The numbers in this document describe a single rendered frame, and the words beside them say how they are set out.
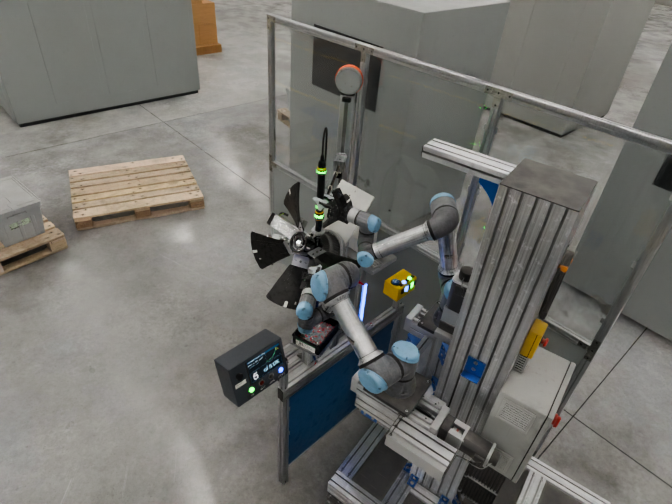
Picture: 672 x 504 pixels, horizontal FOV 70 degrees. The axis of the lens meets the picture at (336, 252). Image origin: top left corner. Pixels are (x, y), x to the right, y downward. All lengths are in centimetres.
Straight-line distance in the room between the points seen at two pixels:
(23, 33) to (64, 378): 467
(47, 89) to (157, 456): 539
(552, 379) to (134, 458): 234
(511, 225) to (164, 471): 238
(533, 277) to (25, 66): 663
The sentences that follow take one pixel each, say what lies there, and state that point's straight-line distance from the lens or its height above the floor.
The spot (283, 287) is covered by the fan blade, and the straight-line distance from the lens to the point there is 259.
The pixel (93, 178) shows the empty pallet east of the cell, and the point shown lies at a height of 14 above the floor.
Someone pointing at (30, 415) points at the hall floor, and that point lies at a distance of 368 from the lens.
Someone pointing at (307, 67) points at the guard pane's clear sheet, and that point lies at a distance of 332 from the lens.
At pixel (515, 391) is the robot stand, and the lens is 206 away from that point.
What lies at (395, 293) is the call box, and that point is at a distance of 259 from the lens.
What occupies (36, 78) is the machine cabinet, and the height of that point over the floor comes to 58.
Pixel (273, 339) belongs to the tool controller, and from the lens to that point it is 201.
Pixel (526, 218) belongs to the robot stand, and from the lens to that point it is 163.
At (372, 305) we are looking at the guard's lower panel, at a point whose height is 29.
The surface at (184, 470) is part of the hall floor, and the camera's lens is 317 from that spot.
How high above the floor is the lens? 273
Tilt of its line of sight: 37 degrees down
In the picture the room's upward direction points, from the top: 5 degrees clockwise
